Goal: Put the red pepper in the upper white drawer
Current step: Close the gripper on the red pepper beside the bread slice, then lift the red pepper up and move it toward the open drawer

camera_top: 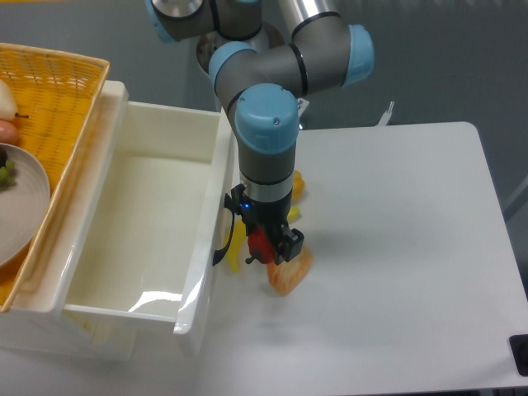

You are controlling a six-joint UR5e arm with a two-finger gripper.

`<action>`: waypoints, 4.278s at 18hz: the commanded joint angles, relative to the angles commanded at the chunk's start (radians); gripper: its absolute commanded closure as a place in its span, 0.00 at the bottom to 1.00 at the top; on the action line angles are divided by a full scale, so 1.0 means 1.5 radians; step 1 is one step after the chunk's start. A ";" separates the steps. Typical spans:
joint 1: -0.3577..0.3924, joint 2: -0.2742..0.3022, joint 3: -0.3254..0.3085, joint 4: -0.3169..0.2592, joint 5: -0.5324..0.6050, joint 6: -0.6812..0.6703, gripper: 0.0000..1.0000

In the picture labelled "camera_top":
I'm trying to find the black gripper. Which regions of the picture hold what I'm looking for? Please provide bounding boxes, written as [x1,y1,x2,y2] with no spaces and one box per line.
[224,184,304,265]

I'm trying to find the red bell pepper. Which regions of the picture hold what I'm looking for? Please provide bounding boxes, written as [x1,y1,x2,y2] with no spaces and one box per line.
[246,226,276,264]

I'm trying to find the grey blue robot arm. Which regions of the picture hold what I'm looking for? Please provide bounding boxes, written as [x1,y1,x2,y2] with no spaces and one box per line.
[146,1,375,264]

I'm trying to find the yellow bell pepper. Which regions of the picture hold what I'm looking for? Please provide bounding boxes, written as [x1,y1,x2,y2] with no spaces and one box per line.
[292,170,305,202]

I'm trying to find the white open upper drawer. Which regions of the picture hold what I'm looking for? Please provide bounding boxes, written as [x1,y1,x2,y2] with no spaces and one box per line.
[65,102,233,335]

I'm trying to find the orange bread piece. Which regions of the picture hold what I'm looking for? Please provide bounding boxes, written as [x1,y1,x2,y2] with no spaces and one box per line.
[266,247,313,295]

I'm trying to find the yellow banana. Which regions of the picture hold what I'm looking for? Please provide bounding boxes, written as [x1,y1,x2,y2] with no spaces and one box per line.
[224,205,301,273]

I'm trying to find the grey plate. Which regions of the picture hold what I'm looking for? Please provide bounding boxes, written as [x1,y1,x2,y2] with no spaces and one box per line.
[1,144,50,266]

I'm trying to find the black corner object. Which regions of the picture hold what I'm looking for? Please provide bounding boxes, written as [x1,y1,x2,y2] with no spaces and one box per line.
[509,334,528,377]

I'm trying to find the yellow woven basket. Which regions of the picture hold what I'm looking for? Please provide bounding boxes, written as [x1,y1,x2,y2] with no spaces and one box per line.
[1,43,110,313]

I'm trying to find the green grapes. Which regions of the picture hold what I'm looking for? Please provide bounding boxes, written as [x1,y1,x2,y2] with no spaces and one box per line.
[0,159,16,187]

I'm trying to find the pink sausage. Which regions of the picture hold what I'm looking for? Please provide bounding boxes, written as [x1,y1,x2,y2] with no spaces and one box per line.
[0,120,20,145]

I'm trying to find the white pear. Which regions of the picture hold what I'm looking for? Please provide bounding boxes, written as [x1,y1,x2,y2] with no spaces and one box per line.
[0,80,29,121]

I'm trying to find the black drawer handle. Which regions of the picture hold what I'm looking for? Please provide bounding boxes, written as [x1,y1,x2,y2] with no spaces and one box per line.
[212,193,235,266]

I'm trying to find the white table bracket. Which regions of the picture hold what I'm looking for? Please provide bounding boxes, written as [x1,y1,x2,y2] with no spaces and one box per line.
[376,101,394,127]

